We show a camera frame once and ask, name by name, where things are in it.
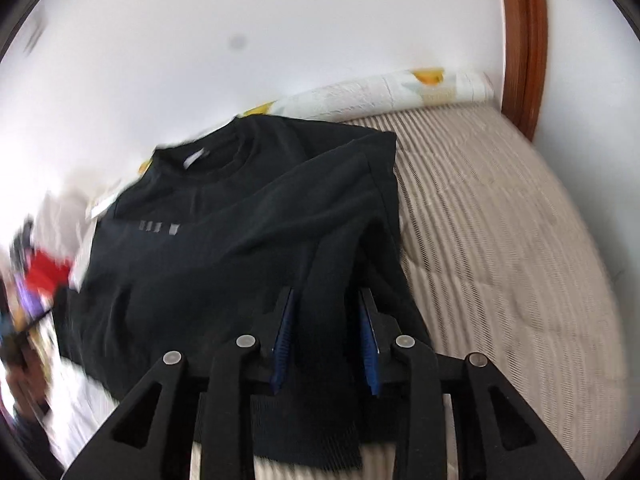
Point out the brown wooden door frame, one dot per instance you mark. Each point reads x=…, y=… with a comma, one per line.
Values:
x=522, y=35

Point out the red shopping bag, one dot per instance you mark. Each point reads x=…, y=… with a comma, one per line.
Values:
x=47, y=270

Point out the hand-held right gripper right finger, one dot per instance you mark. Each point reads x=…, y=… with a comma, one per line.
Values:
x=369, y=355

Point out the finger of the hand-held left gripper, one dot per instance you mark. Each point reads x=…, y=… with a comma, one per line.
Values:
x=32, y=326

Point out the black sweatshirt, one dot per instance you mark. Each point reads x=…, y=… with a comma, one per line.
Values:
x=225, y=250

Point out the striped table cloth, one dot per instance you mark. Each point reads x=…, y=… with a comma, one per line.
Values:
x=500, y=260

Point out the white plastic bag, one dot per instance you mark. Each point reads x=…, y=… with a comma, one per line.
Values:
x=70, y=220

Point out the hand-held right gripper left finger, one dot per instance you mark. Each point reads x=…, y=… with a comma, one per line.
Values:
x=284, y=345

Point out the white yellow printed roll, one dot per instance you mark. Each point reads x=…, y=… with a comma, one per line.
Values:
x=380, y=92

